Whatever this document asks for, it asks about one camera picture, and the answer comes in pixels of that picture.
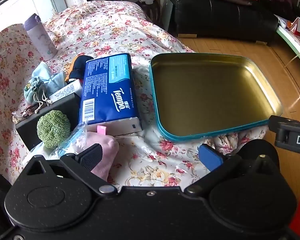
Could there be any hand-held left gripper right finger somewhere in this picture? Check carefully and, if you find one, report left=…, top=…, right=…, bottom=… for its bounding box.
left=185, top=144, right=278, bottom=197

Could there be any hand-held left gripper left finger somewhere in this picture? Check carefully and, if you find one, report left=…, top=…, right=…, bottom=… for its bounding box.
left=27, top=144, right=118, bottom=197

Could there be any pink cloth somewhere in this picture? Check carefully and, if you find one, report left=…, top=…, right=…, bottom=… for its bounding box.
left=86, top=131, right=120, bottom=182

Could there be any clear plastic packet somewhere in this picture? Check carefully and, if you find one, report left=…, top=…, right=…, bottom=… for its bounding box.
left=51, top=121, right=88, bottom=155

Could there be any knitted round scrubber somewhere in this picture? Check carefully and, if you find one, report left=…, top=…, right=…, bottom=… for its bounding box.
left=37, top=110, right=71, bottom=149

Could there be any teal metal tin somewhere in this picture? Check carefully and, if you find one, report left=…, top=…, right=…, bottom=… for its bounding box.
left=149, top=53, right=283, bottom=143

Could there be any light blue face mask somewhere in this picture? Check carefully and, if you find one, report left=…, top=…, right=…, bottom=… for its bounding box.
left=31, top=62, right=53, bottom=83
left=46, top=72, right=67, bottom=92

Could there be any green drawstring pouch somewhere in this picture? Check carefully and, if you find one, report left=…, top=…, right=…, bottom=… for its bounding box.
left=24, top=77, right=53, bottom=105

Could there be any orange and navy pouch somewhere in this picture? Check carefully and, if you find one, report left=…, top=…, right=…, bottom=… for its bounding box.
left=64, top=55, right=94, bottom=83

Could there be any small pink tag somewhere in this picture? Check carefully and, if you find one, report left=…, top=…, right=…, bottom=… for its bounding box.
left=96, top=125, right=108, bottom=137

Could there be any white power bank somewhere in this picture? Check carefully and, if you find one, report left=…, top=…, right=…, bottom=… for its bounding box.
left=86, top=116, right=143, bottom=137

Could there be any black box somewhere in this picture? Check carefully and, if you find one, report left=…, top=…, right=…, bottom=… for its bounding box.
left=15, top=92, right=82, bottom=150

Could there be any white printed box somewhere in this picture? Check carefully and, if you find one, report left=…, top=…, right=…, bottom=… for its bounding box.
left=50, top=80, right=83, bottom=103

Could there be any blue tissue pack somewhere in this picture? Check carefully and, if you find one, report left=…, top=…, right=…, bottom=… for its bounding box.
left=79, top=53, right=140, bottom=125

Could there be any brown patterned packet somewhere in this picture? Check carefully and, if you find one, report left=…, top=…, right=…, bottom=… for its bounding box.
left=12, top=104, right=42, bottom=118

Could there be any glass coffee table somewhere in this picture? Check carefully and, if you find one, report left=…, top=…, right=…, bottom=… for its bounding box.
left=276, top=15, right=300, bottom=98

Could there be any purple thermos bottle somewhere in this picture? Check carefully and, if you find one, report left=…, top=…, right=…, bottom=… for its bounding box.
left=23, top=13, right=58, bottom=61

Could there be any floral bedspread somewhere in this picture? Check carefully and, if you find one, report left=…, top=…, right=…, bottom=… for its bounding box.
left=0, top=0, right=270, bottom=188

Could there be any black leather sofa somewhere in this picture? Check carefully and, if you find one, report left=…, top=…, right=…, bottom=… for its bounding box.
left=166, top=0, right=279, bottom=42

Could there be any leaning glass panel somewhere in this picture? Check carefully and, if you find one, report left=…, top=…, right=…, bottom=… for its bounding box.
left=162, top=0, right=176, bottom=32

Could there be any dark round stool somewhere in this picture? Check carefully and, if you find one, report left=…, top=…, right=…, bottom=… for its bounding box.
left=139, top=1, right=162, bottom=20

